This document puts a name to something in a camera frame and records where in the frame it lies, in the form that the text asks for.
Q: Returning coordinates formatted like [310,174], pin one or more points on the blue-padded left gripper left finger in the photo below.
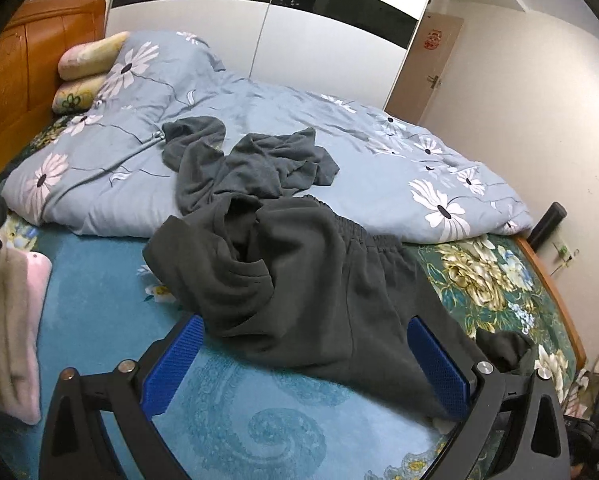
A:
[75,442]

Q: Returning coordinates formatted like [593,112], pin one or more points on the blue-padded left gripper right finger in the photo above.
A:
[482,399]

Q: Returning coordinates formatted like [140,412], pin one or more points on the dark grey sweatpants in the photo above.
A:
[288,283]

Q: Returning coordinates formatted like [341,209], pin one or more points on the teal floral bed sheet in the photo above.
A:
[230,420]

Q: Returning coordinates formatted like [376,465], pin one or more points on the pink folded garment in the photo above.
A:
[39,269]

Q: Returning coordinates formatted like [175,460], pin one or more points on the beige folded garment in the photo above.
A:
[13,319]

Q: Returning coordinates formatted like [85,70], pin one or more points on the light blue floral duvet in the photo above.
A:
[103,174]

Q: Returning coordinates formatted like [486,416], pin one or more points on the grey crumpled shirt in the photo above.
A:
[259,165]

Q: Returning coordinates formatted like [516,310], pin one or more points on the yellow floral lower pillow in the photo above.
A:
[77,95]

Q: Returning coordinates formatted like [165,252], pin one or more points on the orange wooden headboard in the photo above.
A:
[31,45]

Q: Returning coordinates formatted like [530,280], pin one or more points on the white black sliding wardrobe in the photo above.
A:
[351,49]

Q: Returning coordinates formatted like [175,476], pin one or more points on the wooden bed frame edge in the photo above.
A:
[548,284]

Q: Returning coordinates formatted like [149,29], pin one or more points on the black cylinder by wall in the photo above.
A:
[546,226]

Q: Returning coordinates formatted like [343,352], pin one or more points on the beige door with handle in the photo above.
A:
[425,63]

